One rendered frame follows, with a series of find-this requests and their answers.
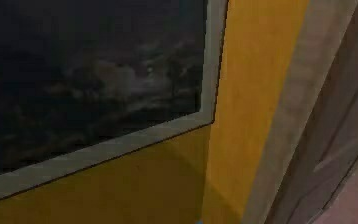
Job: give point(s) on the dark window with grey frame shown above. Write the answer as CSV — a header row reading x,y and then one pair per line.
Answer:
x,y
93,73

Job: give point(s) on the beige wooden room door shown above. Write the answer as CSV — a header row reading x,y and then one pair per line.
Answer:
x,y
323,126

